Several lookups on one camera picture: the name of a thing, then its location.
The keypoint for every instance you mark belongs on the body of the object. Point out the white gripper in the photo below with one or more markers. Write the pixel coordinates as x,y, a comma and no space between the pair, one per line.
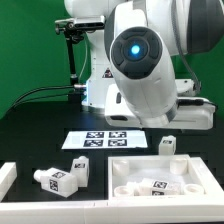
190,117

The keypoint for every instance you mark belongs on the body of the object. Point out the white square tabletop tray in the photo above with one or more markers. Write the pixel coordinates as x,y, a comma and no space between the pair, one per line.
191,172

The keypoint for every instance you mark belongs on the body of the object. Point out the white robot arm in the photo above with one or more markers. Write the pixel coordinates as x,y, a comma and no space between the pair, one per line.
139,39

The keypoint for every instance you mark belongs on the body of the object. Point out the paper sheet with markers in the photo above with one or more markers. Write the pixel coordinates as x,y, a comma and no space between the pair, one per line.
114,139

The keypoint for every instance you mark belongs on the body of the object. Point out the white U-shaped fence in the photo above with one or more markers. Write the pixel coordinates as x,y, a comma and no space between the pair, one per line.
167,209

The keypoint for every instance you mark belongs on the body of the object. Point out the camera on black stand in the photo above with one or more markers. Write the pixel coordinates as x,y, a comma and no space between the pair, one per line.
91,83

